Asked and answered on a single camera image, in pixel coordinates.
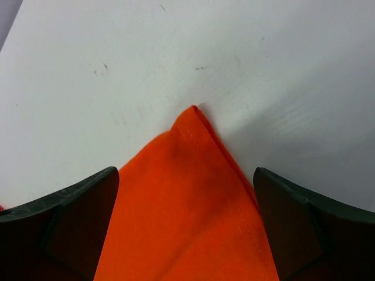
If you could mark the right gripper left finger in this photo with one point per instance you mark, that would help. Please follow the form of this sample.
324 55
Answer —
59 236

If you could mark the orange t-shirt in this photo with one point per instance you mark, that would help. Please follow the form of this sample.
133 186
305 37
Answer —
185 211

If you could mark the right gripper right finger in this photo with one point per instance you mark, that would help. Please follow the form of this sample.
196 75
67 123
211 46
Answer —
311 236

